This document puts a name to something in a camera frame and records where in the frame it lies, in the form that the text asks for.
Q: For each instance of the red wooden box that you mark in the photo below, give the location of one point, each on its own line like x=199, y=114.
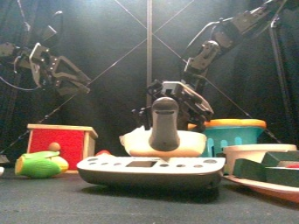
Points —
x=66, y=140

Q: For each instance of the small red toy piece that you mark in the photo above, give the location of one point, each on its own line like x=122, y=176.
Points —
x=103, y=152

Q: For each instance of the small brown wooden ball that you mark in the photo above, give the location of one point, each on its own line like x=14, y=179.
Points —
x=54, y=146

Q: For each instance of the vertical metal frame pole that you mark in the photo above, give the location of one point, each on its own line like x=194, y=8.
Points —
x=149, y=43

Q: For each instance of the teal basket with yellow rim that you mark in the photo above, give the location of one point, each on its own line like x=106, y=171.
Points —
x=234, y=135

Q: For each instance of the small white object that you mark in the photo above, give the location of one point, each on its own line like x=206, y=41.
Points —
x=2, y=171

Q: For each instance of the white mixer bowl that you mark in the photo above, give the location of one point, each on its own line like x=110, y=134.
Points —
x=191, y=144

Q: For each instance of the green ribbed toy fruit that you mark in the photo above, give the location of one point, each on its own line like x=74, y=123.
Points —
x=37, y=167

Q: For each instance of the white plastic bowl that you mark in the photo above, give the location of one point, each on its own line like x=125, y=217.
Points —
x=245, y=153

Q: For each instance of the dark green block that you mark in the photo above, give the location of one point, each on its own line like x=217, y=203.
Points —
x=282, y=158
x=284, y=176
x=252, y=169

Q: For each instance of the black tripod stand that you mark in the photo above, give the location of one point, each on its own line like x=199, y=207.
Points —
x=282, y=81

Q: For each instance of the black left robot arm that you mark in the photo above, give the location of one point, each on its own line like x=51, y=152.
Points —
x=23, y=54

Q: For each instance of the pale wooden plate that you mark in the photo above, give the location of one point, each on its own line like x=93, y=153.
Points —
x=269, y=189

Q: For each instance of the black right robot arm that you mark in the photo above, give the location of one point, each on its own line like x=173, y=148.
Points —
x=230, y=32

